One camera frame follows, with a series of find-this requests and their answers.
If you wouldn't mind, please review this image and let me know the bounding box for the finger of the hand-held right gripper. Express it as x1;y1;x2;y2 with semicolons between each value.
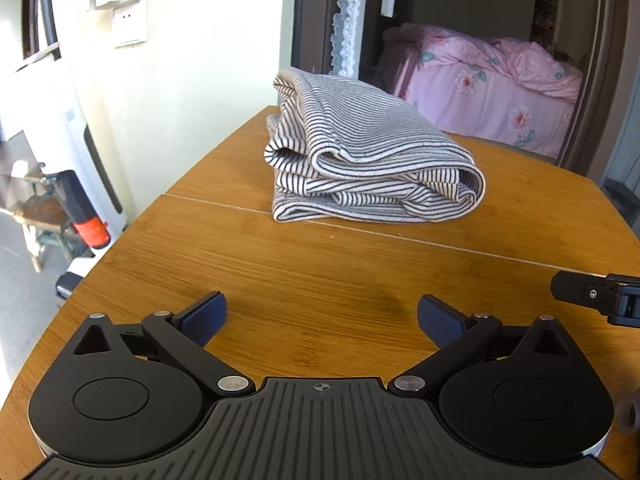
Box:
550;270;640;330

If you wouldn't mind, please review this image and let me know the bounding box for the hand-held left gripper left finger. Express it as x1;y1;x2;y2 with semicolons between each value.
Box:
54;291;258;399

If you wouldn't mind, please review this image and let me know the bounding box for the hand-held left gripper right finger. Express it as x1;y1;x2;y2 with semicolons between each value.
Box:
388;295;589;401

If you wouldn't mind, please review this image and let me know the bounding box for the striped grey garment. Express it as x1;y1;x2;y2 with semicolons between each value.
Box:
264;66;487;224

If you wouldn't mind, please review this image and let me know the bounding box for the orange and white vacuum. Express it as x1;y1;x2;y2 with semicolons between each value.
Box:
42;170;112;302

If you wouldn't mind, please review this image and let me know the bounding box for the glass sliding door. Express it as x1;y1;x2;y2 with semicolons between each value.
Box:
600;0;640;188

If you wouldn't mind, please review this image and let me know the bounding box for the wooden stool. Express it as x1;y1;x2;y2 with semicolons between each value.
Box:
12;165;77;274

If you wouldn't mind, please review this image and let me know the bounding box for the bed with pink floral sheet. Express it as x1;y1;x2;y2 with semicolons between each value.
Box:
384;22;584;159

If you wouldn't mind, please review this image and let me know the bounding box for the pink quilt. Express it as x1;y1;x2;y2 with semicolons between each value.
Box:
492;37;584;106

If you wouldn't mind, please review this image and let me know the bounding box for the white appliance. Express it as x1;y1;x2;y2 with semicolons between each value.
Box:
0;54;127;252

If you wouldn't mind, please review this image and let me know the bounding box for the wooden bookshelf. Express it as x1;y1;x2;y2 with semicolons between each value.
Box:
530;0;562;47

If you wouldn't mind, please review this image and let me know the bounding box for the white lace curtain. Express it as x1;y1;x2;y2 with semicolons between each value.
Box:
329;0;364;79

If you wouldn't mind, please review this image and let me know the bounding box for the brown door frame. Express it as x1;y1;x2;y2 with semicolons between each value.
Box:
291;0;628;177

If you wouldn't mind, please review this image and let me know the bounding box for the white wall socket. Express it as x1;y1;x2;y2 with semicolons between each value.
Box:
112;1;149;49

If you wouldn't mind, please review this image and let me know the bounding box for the black hose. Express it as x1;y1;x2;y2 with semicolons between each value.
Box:
30;0;62;59

